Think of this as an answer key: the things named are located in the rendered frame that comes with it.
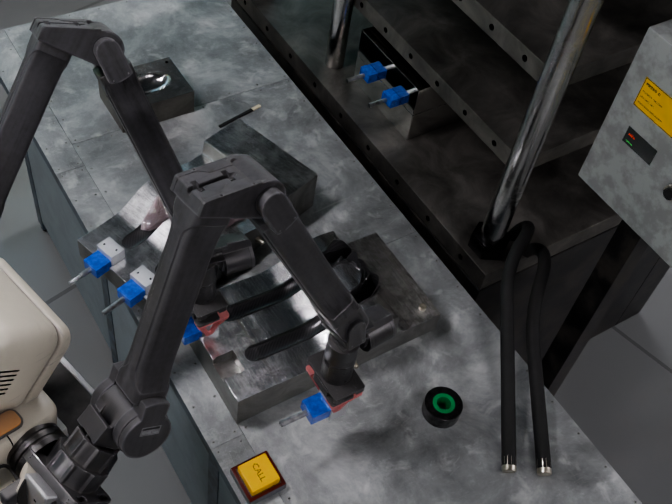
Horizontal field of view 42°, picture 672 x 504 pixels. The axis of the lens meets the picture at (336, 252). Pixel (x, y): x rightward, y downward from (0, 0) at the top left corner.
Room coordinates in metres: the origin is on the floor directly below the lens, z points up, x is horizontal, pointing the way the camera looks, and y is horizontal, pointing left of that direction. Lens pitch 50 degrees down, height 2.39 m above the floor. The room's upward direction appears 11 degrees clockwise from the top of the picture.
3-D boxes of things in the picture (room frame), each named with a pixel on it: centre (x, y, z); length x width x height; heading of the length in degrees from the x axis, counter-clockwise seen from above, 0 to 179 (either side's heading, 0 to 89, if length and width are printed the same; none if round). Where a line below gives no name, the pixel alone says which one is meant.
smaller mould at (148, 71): (1.69, 0.56, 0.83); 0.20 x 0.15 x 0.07; 130
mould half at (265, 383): (1.09, 0.02, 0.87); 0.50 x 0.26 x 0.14; 130
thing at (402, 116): (2.02, -0.23, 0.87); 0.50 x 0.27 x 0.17; 130
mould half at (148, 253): (1.31, 0.32, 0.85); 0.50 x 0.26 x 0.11; 148
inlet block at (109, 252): (1.10, 0.51, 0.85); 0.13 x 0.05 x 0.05; 148
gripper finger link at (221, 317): (0.97, 0.23, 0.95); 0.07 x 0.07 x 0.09; 40
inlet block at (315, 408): (0.82, -0.01, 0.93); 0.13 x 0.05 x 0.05; 129
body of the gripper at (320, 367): (0.84, -0.04, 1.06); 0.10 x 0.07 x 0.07; 40
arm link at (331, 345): (0.85, -0.05, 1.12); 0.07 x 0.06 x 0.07; 135
